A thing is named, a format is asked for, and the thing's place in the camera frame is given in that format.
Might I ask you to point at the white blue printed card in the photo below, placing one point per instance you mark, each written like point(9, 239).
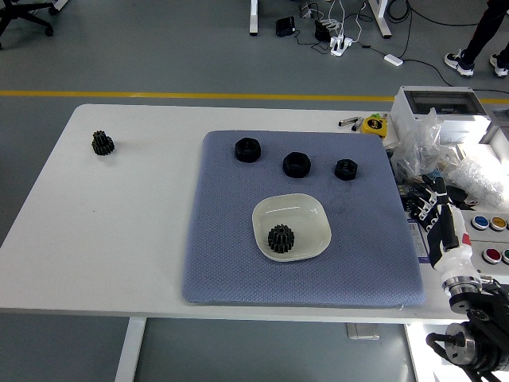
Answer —
point(419, 242)

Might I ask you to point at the black stepped gear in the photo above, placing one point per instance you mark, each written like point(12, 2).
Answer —
point(281, 238)
point(102, 145)

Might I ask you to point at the black power adapter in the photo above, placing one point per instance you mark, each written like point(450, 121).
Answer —
point(285, 26)

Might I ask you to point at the black charger box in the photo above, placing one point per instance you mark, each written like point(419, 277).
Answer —
point(322, 31)

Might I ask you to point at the black office chair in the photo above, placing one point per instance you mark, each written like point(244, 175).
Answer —
point(22, 14)

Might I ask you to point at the grey push-button control box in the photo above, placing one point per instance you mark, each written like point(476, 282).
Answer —
point(477, 238)

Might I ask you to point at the grey table control box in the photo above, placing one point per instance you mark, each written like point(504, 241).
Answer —
point(362, 331)

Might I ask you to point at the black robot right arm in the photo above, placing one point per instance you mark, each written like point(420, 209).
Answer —
point(477, 318)

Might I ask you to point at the white plastic box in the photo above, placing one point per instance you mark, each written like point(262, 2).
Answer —
point(489, 153)

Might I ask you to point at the bubble wrap bag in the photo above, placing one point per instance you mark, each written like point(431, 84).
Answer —
point(481, 179)

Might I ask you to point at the small black hex nut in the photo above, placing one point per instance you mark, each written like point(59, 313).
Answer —
point(346, 172)

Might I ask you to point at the blue-grey textured mat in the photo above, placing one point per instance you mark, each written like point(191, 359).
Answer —
point(222, 238)

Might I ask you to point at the white power strip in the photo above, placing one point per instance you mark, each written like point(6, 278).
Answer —
point(341, 45)

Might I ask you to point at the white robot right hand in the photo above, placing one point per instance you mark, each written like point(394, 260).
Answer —
point(453, 254)

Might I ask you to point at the yellow tape measure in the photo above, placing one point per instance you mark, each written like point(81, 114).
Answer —
point(374, 125)

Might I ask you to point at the white power adapter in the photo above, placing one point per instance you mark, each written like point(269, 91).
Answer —
point(393, 59)

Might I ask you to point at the black silver marker pen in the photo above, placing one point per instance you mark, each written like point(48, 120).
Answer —
point(348, 121)

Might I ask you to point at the grey electrical enclosure box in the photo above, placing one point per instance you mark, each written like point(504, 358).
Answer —
point(437, 93)

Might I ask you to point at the large black hex nut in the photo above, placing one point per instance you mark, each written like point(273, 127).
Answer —
point(247, 153)

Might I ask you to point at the white desk leg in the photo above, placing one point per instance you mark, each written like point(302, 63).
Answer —
point(379, 18)
point(254, 18)

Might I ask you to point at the black digital panel meter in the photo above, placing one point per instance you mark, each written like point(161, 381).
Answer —
point(407, 191)

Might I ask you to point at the white table leg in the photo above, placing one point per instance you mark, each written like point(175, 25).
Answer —
point(130, 350)
point(415, 358)

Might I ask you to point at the person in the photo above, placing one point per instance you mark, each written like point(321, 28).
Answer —
point(483, 32)

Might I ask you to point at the white square dish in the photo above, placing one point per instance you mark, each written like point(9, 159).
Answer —
point(302, 219)

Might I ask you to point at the black plastic part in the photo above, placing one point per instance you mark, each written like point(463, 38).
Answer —
point(459, 195)

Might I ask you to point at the clear plastic bag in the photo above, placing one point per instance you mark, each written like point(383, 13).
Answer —
point(421, 147)

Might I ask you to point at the medium black hex nut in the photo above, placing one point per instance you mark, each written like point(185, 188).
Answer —
point(296, 169)

